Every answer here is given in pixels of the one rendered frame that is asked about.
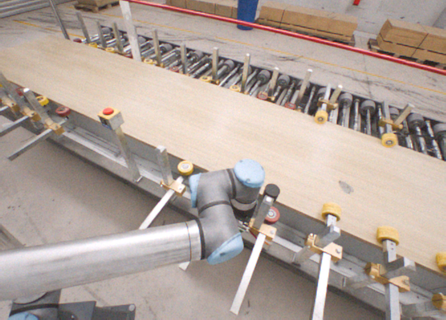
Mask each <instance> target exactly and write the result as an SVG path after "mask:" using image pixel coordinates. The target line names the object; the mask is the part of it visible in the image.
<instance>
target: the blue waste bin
mask: <svg viewBox="0 0 446 320"><path fill-rule="evenodd" d="M258 2H259V3H260V0H238V12H237V21H243V22H247V23H252V24H254V21H255V17H256V11H257V9H258V5H259V4H258ZM236 27H237V28H238V29H240V30H243V31H250V30H252V29H253V28H252V27H247V26H243V25H237V26H236Z"/></svg>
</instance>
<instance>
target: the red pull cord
mask: <svg viewBox="0 0 446 320"><path fill-rule="evenodd" d="M122 1H128V2H132V3H138V4H142V5H148V6H152V7H158V8H162V9H168V10H172V11H178V12H182V13H188V14H191V15H197V16H201V17H206V18H210V19H216V20H219V21H225V22H229V23H234V24H237V25H243V26H247V27H252V28H255V29H261V30H264V31H269V32H273V33H278V34H281V35H287V36H290V37H295V38H298V39H303V40H308V41H311V42H317V43H320V44H325V45H328V46H333V47H336V48H341V49H344V50H349V51H352V52H357V53H360V54H365V55H368V56H372V57H375V58H380V59H383V60H388V61H390V62H395V63H398V64H403V65H406V66H411V67H414V68H418V69H421V70H426V71H429V72H433V73H436V74H441V75H444V76H446V71H445V70H440V69H437V68H432V67H430V66H425V65H422V64H417V63H414V62H409V61H406V60H402V59H399V58H394V57H391V56H386V55H383V54H378V53H375V52H370V51H367V50H362V49H359V48H354V47H351V46H346V45H343V44H338V43H335V42H330V41H327V40H321V39H316V38H313V37H308V36H305V35H299V34H296V33H291V32H287V31H282V30H279V29H273V28H270V27H265V26H261V25H256V24H252V23H247V22H243V21H237V20H233V19H228V18H224V17H219V16H215V15H209V14H206V13H199V12H196V11H189V10H186V9H179V8H176V7H170V6H166V5H160V4H155V3H149V2H145V1H138V0H122Z"/></svg>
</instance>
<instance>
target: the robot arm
mask: <svg viewBox="0 0 446 320"><path fill-rule="evenodd" d="M264 181H265V171H264V168H263V167H262V166H261V165H260V164H259V163H258V162H257V161H254V160H252V159H242V160H240V161H238V162H237V163H236V164H235V165H234V167H232V168H229V169H222V170H217V171H211V172H207V173H200V174H197V175H193V176H191V177H190V179H189V185H190V198H191V205H192V207H193V208H197V211H198V218H199V219H196V220H191V221H189V222H182V223H177V224H170V225H165V226H158V227H152V228H145V229H141V230H132V231H127V232H119V233H115V234H106V235H101V236H93V237H89V238H80V239H75V240H67V241H62V242H53V243H49V244H40V245H36V246H27V247H25V246H24V245H22V244H21V243H20V242H19V241H18V240H17V239H16V238H15V237H14V236H13V235H12V234H11V233H10V232H9V231H8V230H7V229H6V228H5V227H4V226H2V225H1V224H0V301H6V300H11V301H12V302H13V304H12V306H11V310H10V314H9V318H8V319H7V320H79V319H78V318H77V316H76V315H75V314H73V313H71V312H69V311H60V312H58V307H59V302H60V295H61V291H62V289H64V288H68V287H74V286H77V285H84V284H87V283H93V282H97V281H102V280H108V279H112V278H118V277H121V276H127V275H130V274H136V273H139V272H146V271H149V270H154V269H158V268H164V267H167V266H172V265H176V264H181V263H185V262H190V261H193V260H204V259H207V262H208V263H209V264H210V265H214V264H219V263H222V262H225V261H227V260H229V259H231V258H233V257H235V256H237V255H238V254H239V253H240V252H241V251H242V250H243V248H244V244H243V242H242V237H241V235H242V234H241V232H240V231H239V228H238V226H240V227H243V226H246V227H248V225H249V223H250V220H251V219H252V216H253V213H254V211H255V209H256V206H257V204H258V201H257V199H258V195H259V193H260V190H261V187H262V185H263V184H264ZM239 221H241V222H243V223H242V224H241V223H240V222H239ZM245 222H246V223H248V225H247V224H244V223H245Z"/></svg>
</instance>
